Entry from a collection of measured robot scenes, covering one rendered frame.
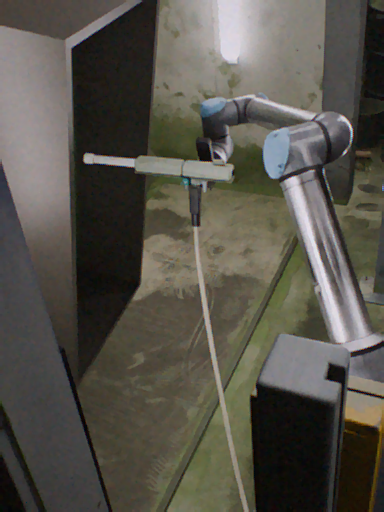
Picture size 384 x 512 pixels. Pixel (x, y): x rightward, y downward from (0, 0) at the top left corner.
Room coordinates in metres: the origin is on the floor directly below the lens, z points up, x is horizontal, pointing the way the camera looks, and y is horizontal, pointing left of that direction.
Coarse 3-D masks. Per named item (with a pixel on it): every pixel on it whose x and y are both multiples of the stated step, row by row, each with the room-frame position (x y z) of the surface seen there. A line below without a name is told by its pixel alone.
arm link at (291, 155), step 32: (288, 128) 1.38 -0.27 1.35; (320, 128) 1.37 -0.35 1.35; (288, 160) 1.31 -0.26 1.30; (320, 160) 1.33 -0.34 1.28; (288, 192) 1.29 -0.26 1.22; (320, 192) 1.26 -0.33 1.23; (320, 224) 1.21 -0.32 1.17; (320, 256) 1.16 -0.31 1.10; (320, 288) 1.13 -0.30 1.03; (352, 288) 1.11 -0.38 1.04; (352, 320) 1.06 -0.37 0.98; (352, 352) 1.00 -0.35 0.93
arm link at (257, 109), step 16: (256, 96) 1.93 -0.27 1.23; (240, 112) 1.89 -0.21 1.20; (256, 112) 1.81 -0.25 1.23; (272, 112) 1.72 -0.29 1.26; (288, 112) 1.64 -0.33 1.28; (304, 112) 1.59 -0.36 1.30; (272, 128) 1.71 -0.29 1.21; (336, 128) 1.37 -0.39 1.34; (336, 144) 1.35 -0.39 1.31; (336, 160) 1.37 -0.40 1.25
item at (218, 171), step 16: (96, 160) 1.72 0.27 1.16; (112, 160) 1.70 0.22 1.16; (128, 160) 1.69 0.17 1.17; (144, 160) 1.66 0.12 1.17; (160, 160) 1.65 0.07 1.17; (176, 160) 1.64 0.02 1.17; (176, 176) 1.61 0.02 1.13; (192, 176) 1.59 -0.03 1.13; (208, 176) 1.57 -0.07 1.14; (224, 176) 1.56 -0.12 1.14; (192, 192) 1.60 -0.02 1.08; (192, 208) 1.59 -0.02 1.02; (192, 224) 1.59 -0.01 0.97
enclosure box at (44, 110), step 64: (0, 0) 1.55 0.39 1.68; (64, 0) 1.60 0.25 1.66; (128, 0) 1.66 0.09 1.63; (0, 64) 1.39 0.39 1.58; (64, 64) 1.33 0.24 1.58; (128, 64) 1.94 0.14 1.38; (0, 128) 1.41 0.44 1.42; (64, 128) 1.35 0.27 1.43; (128, 128) 1.95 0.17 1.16; (64, 192) 1.36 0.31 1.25; (128, 192) 1.97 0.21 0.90; (64, 256) 1.38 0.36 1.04; (128, 256) 1.98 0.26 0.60; (64, 320) 1.40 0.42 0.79
